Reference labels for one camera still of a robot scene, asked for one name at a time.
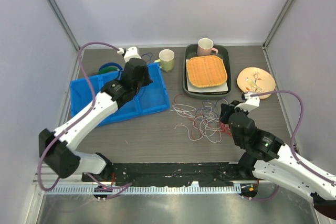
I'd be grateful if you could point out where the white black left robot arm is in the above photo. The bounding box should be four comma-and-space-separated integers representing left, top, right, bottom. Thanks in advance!
39, 58, 152, 182

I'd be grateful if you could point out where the woven orange basket tray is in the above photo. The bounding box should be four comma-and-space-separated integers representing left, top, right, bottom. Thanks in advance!
186, 55, 228, 88

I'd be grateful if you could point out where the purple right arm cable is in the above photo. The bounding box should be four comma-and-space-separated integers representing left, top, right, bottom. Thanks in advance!
249, 90, 336, 185

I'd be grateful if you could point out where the beige plate with bird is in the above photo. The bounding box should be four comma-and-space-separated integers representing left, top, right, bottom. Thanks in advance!
237, 67, 276, 93

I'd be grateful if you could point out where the white square plate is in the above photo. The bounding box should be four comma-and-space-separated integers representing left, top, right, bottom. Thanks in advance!
185, 58, 228, 94

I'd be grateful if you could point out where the dark grey serving tray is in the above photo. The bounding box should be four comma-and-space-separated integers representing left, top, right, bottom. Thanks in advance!
183, 44, 232, 99

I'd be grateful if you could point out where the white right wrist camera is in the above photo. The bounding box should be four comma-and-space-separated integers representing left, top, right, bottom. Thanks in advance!
235, 91, 260, 114

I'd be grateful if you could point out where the pink ceramic mug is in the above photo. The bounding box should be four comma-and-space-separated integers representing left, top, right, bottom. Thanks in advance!
197, 38, 218, 56

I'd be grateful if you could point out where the red thin cable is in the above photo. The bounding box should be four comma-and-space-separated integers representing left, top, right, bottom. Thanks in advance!
173, 93, 234, 141

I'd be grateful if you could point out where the blue thin cable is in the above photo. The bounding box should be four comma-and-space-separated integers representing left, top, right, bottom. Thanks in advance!
133, 51, 153, 101

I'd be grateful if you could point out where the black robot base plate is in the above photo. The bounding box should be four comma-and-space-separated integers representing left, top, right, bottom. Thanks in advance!
81, 162, 269, 187

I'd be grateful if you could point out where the light green ceramic mug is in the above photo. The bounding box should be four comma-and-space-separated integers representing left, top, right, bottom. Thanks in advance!
154, 49, 175, 72

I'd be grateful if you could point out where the blue green cable coil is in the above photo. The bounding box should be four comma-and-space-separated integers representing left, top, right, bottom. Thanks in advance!
98, 61, 123, 75

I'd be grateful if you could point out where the white slotted cable duct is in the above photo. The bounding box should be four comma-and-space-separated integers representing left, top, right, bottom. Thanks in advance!
47, 183, 241, 195

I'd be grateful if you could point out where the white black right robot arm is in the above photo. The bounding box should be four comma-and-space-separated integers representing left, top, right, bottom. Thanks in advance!
220, 101, 335, 219

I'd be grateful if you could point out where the blue plastic compartment bin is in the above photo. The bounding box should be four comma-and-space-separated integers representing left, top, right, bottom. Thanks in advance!
70, 63, 170, 126

